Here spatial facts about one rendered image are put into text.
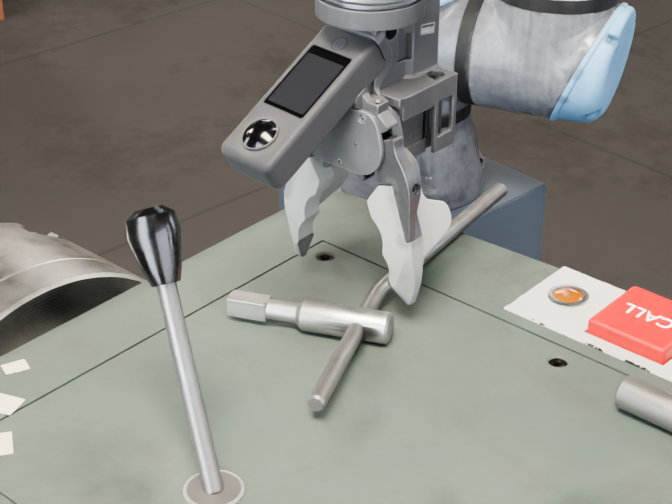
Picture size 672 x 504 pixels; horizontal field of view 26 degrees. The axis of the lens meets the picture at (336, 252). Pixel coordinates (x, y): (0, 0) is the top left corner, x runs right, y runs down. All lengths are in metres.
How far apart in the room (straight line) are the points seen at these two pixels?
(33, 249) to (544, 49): 0.51
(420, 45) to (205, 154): 3.12
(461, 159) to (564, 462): 0.63
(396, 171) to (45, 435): 0.28
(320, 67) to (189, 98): 3.49
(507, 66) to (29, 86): 3.31
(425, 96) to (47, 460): 0.34
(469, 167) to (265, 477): 0.67
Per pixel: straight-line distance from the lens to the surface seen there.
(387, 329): 0.97
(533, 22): 1.36
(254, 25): 4.96
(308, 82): 0.93
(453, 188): 1.46
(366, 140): 0.95
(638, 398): 0.92
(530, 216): 1.54
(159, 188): 3.91
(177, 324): 0.85
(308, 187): 1.01
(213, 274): 1.06
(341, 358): 0.94
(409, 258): 0.97
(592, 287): 1.06
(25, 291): 1.10
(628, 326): 1.00
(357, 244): 1.10
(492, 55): 1.38
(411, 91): 0.96
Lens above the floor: 1.80
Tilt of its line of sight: 30 degrees down
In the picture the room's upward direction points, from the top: straight up
